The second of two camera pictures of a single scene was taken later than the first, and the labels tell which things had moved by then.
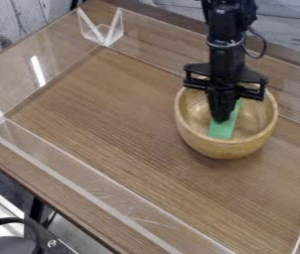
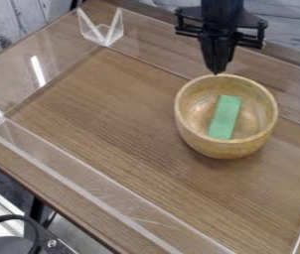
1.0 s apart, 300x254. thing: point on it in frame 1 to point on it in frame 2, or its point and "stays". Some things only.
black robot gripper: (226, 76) to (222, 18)
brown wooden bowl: (252, 129) stays
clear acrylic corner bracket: (102, 34) stays
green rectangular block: (223, 130) stays
